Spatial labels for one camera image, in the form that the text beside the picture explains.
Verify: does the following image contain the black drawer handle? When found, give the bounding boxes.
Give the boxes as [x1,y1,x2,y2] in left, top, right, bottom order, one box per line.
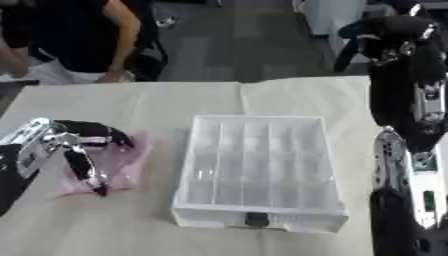
[243,211,272,229]

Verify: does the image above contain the person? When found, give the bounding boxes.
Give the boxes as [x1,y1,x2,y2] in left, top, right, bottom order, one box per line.
[0,0,144,86]

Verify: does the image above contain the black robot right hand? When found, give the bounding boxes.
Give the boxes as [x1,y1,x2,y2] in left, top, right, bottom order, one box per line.
[332,14,448,154]

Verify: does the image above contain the pink plastic bag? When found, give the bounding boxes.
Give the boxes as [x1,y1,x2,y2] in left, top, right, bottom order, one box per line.
[52,129,158,198]

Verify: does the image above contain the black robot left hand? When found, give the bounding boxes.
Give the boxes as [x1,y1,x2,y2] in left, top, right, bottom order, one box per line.
[50,119,137,198]

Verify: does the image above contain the white cabinet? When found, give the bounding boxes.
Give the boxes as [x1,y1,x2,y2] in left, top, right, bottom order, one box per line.
[301,0,377,65]

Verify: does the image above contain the person's hand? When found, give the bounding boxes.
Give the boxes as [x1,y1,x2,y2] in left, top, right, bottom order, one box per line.
[96,73,123,84]

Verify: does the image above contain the pale drawer with compartments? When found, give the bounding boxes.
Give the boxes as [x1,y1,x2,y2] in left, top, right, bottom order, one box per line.
[169,114,352,234]

